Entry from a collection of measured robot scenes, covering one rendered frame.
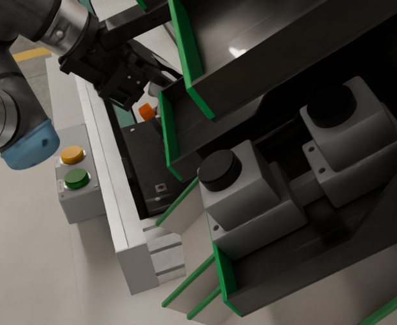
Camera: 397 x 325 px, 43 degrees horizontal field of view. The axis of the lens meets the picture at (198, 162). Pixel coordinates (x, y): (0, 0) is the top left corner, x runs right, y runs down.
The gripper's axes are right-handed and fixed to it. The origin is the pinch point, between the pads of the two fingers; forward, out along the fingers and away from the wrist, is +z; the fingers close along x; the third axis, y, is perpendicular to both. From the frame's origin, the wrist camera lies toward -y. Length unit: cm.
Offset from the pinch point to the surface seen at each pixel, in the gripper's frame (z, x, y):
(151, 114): -4.0, 1.0, 6.6
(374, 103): -16, 45, -16
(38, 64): 48, -264, 107
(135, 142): 0.7, -6.0, 15.2
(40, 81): 48, -238, 107
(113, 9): 10, -84, 13
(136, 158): 0.3, -1.3, 15.6
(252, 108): -11.9, 30.3, -9.0
